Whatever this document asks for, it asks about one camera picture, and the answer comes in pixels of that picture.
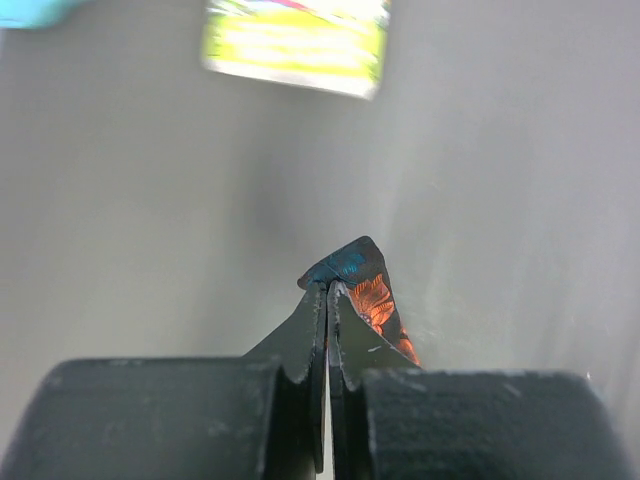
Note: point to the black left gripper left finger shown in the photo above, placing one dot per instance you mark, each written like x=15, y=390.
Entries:
x=294, y=448

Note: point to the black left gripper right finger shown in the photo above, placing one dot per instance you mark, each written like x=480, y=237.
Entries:
x=353, y=347

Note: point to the dark orange floral tie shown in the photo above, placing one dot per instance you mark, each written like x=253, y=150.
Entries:
x=360, y=268

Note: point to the green paperback book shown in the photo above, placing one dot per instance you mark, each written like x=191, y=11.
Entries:
x=332, y=46

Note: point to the teal cat-ear headphones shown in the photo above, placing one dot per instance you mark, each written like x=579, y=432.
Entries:
x=35, y=14

